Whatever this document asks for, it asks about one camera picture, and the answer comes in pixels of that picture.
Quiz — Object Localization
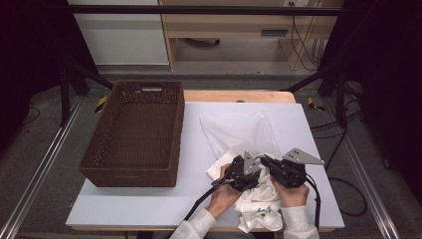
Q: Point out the black desk cables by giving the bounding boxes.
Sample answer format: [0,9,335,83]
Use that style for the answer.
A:
[289,1,328,72]

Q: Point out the black horizontal bar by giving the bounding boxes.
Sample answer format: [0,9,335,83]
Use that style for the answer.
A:
[66,4,344,17]

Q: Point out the brown wicker basket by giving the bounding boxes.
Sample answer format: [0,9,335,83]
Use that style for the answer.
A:
[78,81,186,188]

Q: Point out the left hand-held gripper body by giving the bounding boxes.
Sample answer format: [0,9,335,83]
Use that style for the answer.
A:
[228,150,263,192]

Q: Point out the yellow black tape piece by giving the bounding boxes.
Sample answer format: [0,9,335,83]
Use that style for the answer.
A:
[307,97,326,113]
[94,96,109,114]

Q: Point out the white mesh laundry bag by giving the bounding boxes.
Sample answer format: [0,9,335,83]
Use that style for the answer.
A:
[199,111,283,161]

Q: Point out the person's right hand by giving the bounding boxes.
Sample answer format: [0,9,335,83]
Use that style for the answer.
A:
[270,175,311,208]

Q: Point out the black curtain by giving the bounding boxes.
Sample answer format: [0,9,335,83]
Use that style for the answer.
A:
[317,0,422,203]
[0,0,101,148]

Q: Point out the black floor cables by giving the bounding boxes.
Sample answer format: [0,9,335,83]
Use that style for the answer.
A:
[310,83,366,160]

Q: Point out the white garment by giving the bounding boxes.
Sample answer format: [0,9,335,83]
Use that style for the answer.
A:
[207,148,286,234]

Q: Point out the thin black floor cable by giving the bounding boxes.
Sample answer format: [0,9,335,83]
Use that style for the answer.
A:
[16,107,42,127]

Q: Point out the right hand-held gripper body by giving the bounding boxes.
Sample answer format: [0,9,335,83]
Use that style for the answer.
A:
[268,147,325,189]

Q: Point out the white cabinet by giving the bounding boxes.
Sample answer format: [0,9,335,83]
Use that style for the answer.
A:
[68,0,170,66]

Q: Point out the black metal stand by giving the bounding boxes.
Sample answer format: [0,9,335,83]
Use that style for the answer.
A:
[282,66,349,129]
[59,63,115,127]

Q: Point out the person's left hand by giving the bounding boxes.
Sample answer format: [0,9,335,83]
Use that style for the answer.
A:
[204,162,244,219]

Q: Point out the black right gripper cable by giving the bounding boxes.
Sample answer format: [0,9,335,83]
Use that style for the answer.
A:
[305,173,368,230]

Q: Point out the aluminium floor rail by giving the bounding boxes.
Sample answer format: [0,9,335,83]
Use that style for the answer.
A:
[0,96,84,239]
[322,98,401,239]

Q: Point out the white table board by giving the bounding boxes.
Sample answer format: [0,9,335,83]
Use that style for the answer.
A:
[65,102,345,230]

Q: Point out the wooden table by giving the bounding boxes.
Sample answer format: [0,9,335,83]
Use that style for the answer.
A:
[71,90,336,233]

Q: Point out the light wooden desk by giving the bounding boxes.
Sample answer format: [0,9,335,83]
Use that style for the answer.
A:
[158,0,344,72]

